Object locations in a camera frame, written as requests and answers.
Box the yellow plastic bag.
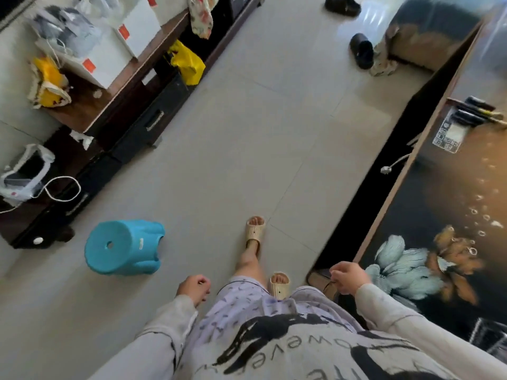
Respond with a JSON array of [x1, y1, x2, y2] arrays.
[[168, 39, 206, 87]]

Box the beige slipper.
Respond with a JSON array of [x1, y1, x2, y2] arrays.
[[244, 216, 266, 250], [269, 272, 291, 301]]

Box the dark wooden cabinet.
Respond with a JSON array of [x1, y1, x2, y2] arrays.
[[0, 0, 265, 250]]

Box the white plastic bag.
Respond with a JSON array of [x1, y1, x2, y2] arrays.
[[0, 144, 56, 207]]

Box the crumpled white paper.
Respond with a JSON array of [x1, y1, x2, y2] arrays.
[[70, 130, 95, 151]]

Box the blue plastic stool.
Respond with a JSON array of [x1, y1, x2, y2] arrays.
[[84, 219, 166, 277]]

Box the white printed sticker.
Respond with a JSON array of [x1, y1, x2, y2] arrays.
[[431, 108, 470, 154]]

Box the person's right hand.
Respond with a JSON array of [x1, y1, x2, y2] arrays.
[[329, 261, 373, 296]]

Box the white box with orange label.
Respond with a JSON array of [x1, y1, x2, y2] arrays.
[[37, 31, 134, 90], [114, 0, 162, 60]]

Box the person's right forearm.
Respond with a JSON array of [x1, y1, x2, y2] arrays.
[[354, 283, 507, 380]]

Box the light patterned shorts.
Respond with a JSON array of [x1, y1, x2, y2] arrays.
[[197, 276, 359, 349]]

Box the clear glass cup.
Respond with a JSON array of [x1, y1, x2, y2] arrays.
[[468, 317, 507, 363]]

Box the brown wooden block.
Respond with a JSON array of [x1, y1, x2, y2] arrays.
[[307, 269, 340, 302]]

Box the white shirt with black print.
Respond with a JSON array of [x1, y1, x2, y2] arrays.
[[173, 312, 462, 380]]

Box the grey plastic bag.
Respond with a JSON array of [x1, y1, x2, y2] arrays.
[[31, 5, 104, 58]]

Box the person's left hand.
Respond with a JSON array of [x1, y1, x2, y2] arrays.
[[176, 274, 212, 307]]

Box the yellow and white bag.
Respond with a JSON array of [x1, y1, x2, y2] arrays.
[[27, 56, 73, 110]]

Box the white cable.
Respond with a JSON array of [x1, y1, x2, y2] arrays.
[[0, 175, 82, 215]]

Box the person's left forearm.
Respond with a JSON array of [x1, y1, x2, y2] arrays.
[[89, 294, 199, 380]]

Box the floral cloth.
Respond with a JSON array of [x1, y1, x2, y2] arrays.
[[188, 0, 221, 40]]

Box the patterned beige cloth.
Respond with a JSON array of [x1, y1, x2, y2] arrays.
[[369, 23, 400, 78]]

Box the person's bare leg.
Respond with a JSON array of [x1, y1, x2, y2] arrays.
[[235, 240, 267, 286]]

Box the silver metal handle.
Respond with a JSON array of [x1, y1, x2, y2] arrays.
[[380, 154, 411, 175]]

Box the black slipper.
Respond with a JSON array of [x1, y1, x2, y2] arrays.
[[325, 0, 362, 17], [349, 33, 375, 70]]

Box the dark sofa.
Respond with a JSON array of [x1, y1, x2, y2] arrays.
[[386, 0, 494, 72]]

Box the glass table with flower print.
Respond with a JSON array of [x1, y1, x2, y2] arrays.
[[306, 12, 507, 362]]

